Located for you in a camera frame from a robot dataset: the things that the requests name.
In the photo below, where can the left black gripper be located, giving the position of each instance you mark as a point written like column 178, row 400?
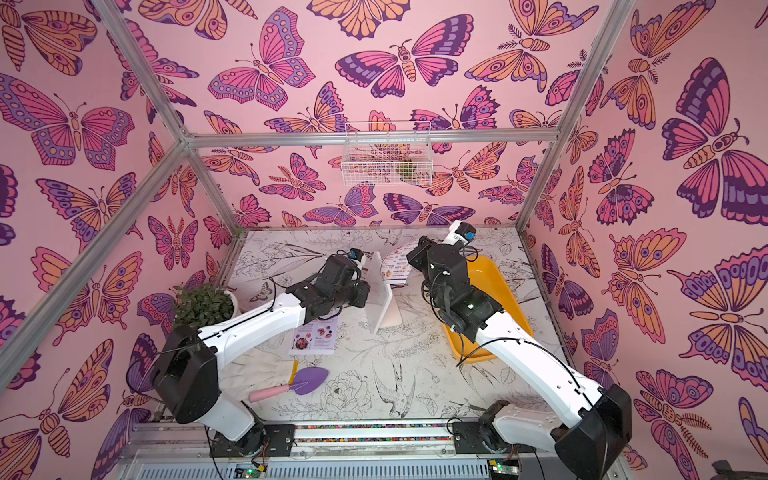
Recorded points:
column 363, row 290

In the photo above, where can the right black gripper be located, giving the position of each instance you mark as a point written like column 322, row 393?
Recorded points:
column 417, row 255

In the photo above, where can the clear acrylic menu holder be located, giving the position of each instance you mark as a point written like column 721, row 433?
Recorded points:
column 381, row 309

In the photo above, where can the old menu sheet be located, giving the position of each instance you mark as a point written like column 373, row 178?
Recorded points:
column 315, row 338

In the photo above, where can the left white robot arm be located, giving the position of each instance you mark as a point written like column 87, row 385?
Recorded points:
column 185, row 373

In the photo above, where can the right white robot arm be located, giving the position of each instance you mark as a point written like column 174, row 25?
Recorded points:
column 590, row 425

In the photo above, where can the yellow plastic tray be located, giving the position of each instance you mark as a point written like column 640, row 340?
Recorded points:
column 502, row 323

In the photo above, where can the yellow stick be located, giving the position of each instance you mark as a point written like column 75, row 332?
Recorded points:
column 294, row 371

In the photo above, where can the purple pink toy shovel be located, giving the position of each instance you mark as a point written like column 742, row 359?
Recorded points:
column 304, row 382

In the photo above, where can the green item in basket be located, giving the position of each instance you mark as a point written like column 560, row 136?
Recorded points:
column 405, row 170

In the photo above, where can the white potted green plant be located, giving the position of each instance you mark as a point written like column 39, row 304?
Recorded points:
column 204, row 305

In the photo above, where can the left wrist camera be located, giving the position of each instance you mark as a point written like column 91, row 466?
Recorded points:
column 358, row 256

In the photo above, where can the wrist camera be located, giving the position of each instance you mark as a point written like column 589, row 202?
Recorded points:
column 460, row 233
column 358, row 256

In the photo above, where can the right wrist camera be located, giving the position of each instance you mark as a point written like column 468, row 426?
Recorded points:
column 460, row 233

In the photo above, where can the white wire wall basket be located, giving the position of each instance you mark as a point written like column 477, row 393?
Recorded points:
column 371, row 149

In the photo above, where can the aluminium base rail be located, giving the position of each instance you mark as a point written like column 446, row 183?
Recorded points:
column 372, row 438

